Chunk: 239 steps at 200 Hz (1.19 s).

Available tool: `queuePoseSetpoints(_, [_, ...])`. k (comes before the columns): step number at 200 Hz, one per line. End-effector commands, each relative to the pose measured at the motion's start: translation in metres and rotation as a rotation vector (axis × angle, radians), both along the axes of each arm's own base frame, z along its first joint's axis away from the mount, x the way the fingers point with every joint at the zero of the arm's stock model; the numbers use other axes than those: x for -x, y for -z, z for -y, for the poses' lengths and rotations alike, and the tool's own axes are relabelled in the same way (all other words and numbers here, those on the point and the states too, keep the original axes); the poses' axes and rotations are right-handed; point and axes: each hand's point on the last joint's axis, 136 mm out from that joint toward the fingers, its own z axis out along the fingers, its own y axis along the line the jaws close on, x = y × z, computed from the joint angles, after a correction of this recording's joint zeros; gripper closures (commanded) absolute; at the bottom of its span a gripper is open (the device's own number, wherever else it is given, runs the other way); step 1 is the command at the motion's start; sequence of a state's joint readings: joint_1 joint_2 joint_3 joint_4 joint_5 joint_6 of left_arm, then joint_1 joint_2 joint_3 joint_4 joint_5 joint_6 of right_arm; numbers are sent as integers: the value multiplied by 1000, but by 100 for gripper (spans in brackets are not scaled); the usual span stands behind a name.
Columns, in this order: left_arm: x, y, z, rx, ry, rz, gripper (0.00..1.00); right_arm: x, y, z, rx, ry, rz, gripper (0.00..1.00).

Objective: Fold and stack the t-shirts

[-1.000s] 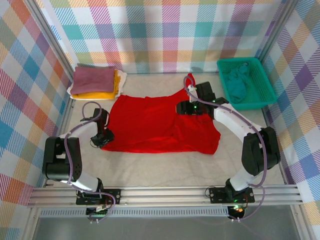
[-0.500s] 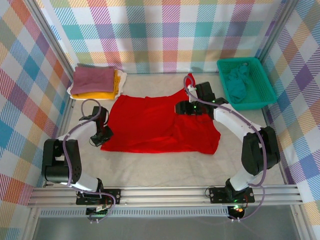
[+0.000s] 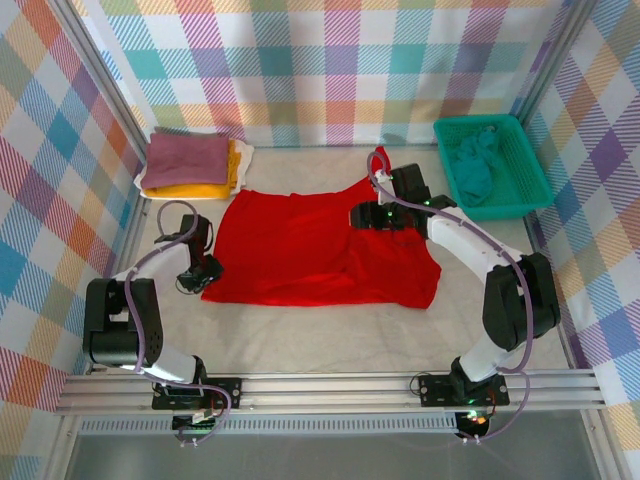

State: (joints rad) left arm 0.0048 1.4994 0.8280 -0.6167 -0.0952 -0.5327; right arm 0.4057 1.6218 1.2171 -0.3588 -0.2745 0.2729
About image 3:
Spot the folded purple t-shirt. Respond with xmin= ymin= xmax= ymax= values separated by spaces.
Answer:
xmin=144 ymin=132 xmax=232 ymax=190

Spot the aluminium frame post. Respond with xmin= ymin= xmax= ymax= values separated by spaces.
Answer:
xmin=52 ymin=0 xmax=151 ymax=374
xmin=517 ymin=0 xmax=599 ymax=371

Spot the red t-shirt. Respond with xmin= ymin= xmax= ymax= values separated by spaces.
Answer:
xmin=200 ymin=145 xmax=443 ymax=310

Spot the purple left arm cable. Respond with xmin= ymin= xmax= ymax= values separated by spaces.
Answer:
xmin=122 ymin=201 xmax=234 ymax=449

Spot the grey slotted cable duct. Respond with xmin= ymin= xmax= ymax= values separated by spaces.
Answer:
xmin=79 ymin=418 xmax=459 ymax=435

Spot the crumpled teal t-shirt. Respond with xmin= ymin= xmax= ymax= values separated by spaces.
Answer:
xmin=446 ymin=127 xmax=501 ymax=207

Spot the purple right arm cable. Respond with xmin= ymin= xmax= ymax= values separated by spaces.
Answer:
xmin=367 ymin=151 xmax=532 ymax=444

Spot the folded yellow t-shirt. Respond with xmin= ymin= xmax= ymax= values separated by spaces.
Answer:
xmin=144 ymin=139 xmax=243 ymax=201

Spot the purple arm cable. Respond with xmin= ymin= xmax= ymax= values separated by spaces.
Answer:
xmin=367 ymin=151 xmax=532 ymax=444
xmin=122 ymin=201 xmax=234 ymax=449

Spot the stack of folded clothes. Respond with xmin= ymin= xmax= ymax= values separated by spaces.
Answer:
xmin=134 ymin=138 xmax=257 ymax=200

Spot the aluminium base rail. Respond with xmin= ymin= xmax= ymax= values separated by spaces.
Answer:
xmin=53 ymin=368 xmax=609 ymax=416

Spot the teal plastic basket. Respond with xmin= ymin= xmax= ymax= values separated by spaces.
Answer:
xmin=432 ymin=114 xmax=555 ymax=223

